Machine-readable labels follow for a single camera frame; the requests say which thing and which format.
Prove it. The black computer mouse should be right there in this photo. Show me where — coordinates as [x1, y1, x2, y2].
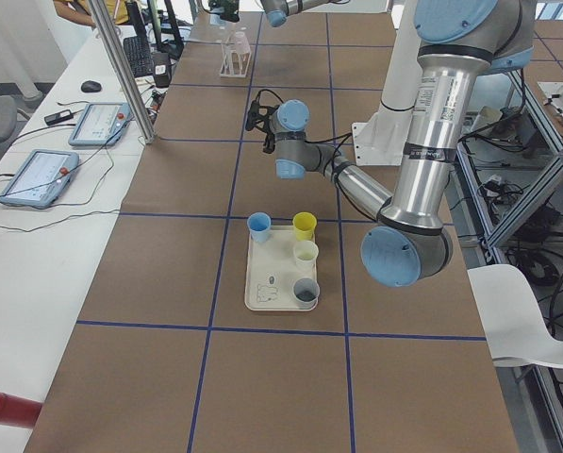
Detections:
[80, 80, 102, 93]

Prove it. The pink plastic cup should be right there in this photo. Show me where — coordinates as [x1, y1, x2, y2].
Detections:
[233, 31, 251, 57]

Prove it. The yellow plastic cup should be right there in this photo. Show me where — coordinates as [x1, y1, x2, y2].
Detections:
[292, 211, 317, 241]

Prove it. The red cylinder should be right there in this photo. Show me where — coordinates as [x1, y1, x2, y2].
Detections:
[0, 392, 42, 428]

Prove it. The black keyboard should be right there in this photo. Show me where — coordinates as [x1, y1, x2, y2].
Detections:
[123, 36, 153, 77]

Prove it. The small black device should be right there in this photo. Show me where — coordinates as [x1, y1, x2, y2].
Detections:
[43, 109, 75, 126]

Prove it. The grey plastic cup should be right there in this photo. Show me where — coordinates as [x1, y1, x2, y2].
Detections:
[292, 277, 320, 310]

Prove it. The person in yellow shirt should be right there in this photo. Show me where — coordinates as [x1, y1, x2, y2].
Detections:
[53, 0, 129, 28]

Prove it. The near blue teach pendant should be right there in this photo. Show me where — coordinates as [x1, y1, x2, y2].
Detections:
[0, 149, 80, 209]

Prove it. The brown paper table cover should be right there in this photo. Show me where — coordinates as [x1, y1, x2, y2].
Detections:
[24, 9, 563, 453]

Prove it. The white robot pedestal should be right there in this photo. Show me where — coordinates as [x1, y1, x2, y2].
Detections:
[353, 0, 422, 166]

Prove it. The white wire cup rack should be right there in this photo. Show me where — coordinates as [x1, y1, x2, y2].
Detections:
[220, 26, 252, 78]

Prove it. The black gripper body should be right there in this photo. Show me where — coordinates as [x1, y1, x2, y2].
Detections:
[262, 124, 276, 154]
[217, 0, 240, 22]

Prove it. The grey aluminium frame post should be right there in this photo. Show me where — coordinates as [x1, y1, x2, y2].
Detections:
[88, 0, 156, 144]

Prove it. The cream plastic tray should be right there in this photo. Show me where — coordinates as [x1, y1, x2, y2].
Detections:
[244, 226, 319, 311]

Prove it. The pale cream plastic cup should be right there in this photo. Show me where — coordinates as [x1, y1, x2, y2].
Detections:
[292, 240, 319, 272]

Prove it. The white plastic chair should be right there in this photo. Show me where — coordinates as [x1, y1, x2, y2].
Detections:
[468, 264, 563, 369]

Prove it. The blue teach pendant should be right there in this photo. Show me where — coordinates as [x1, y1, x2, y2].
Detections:
[0, 149, 80, 209]
[68, 102, 132, 147]

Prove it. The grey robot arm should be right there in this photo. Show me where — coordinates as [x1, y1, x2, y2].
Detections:
[246, 1, 536, 287]
[207, 0, 344, 27]

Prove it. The far blue teach pendant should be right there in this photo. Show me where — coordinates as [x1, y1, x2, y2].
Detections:
[68, 102, 132, 147]

